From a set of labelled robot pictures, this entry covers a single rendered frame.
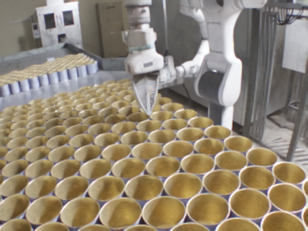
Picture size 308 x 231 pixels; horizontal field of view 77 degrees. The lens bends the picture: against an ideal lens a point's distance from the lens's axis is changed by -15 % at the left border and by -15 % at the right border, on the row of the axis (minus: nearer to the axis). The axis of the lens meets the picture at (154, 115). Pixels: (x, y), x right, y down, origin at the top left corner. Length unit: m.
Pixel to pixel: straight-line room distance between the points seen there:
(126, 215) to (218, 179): 0.19
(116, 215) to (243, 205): 0.23
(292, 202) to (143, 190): 0.29
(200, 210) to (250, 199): 0.09
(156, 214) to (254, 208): 0.18
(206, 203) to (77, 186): 0.26
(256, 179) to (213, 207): 0.12
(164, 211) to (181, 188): 0.07
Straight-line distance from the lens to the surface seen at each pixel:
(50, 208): 0.46
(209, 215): 0.43
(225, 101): 1.10
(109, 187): 0.46
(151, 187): 0.45
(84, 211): 0.44
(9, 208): 0.50
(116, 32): 7.57
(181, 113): 0.69
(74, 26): 6.14
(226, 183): 0.45
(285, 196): 0.45
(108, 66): 1.69
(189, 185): 0.44
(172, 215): 0.41
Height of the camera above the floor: 1.47
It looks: 26 degrees down
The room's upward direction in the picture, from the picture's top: 4 degrees counter-clockwise
